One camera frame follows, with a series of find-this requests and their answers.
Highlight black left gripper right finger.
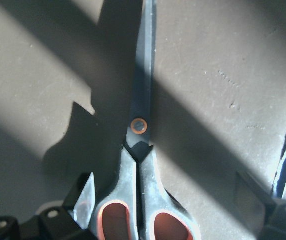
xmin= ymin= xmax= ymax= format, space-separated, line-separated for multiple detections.
xmin=234 ymin=171 xmax=277 ymax=240

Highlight grey orange handled scissors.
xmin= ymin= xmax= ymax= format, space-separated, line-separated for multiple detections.
xmin=89 ymin=0 xmax=201 ymax=240

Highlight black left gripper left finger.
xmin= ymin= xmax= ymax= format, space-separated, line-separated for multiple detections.
xmin=62 ymin=172 xmax=96 ymax=230

